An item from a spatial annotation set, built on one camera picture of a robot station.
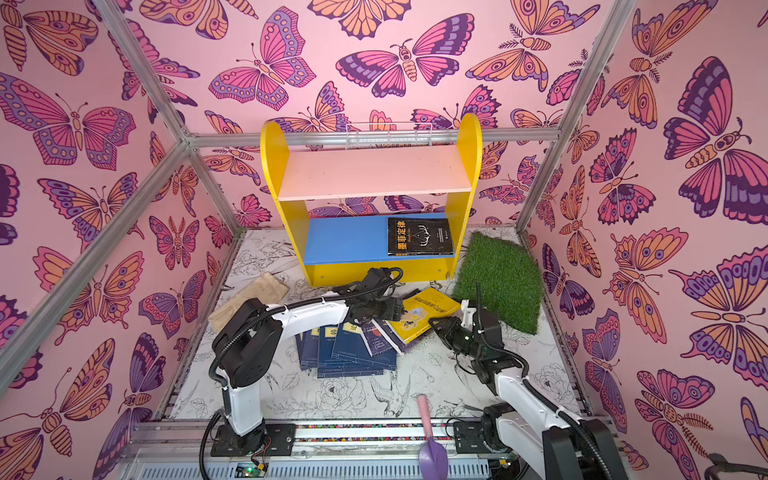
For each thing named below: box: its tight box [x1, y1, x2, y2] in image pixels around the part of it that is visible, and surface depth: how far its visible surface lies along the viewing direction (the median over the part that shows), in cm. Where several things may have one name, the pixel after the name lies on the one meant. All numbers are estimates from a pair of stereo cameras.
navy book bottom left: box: [295, 327, 320, 371], surface depth 85 cm
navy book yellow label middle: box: [317, 324, 384, 378], surface depth 83 cm
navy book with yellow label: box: [331, 322, 397, 369], surface depth 85 cm
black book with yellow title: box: [388, 218, 454, 256], surface depth 99 cm
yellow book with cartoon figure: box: [387, 287, 462, 344], surface depth 90 cm
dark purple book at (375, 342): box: [360, 321, 393, 357], surface depth 87 cm
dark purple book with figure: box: [371, 318, 418, 355], surface depth 86 cm
